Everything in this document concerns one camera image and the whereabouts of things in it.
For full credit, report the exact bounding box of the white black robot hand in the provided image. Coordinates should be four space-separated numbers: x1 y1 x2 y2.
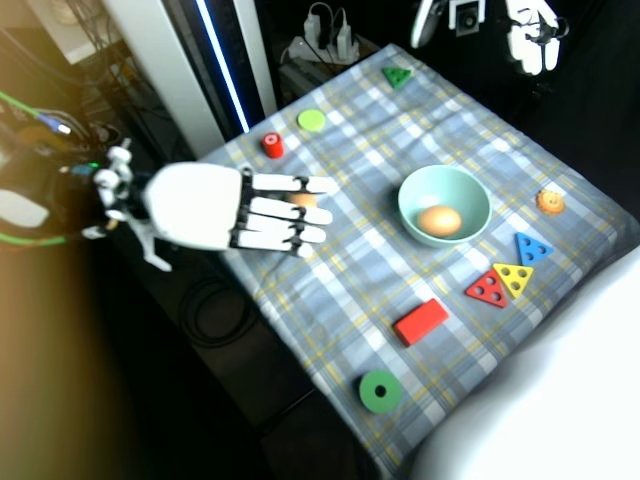
142 160 342 259
504 0 564 76

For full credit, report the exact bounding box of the teal bowl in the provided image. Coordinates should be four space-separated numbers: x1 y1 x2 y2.
397 164 493 249

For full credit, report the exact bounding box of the red cylinder block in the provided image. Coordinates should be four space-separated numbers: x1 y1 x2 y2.
260 131 286 160

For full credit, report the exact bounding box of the white pillar with blue light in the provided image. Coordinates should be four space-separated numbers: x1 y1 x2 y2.
102 0 279 156

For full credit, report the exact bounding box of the green triangle block with holes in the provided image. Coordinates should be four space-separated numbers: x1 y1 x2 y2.
382 66 414 90

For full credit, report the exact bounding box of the light green disc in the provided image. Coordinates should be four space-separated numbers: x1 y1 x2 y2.
296 108 327 133

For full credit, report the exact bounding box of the orange cookie shaped block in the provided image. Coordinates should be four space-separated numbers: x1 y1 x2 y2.
535 188 566 216

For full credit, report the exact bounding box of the blue yellow plaid cloth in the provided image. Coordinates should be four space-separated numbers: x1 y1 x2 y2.
199 43 629 479

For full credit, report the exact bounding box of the white plug adapter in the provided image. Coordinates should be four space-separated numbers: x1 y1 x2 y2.
333 7 354 56
303 2 326 44

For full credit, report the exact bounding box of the white power strip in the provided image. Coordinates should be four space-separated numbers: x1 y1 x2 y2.
279 34 361 66

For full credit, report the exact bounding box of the blue triangle block with holes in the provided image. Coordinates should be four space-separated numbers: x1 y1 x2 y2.
514 231 555 267

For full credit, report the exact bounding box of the yellow triangle block with holes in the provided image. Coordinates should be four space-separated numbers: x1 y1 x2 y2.
492 262 535 300

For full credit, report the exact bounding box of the red triangle block with holes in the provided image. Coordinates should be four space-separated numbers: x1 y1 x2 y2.
464 269 509 309

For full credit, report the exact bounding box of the red rectangular block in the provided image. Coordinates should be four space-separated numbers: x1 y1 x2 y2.
392 297 450 348

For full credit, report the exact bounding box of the white blurred robot body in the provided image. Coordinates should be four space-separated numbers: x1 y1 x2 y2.
409 249 640 480

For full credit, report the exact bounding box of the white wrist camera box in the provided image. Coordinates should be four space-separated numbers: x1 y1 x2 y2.
447 0 487 37

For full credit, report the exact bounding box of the black coiled cable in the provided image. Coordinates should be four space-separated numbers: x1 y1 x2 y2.
177 277 259 349

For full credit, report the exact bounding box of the green ring block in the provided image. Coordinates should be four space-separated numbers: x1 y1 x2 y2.
357 369 404 415

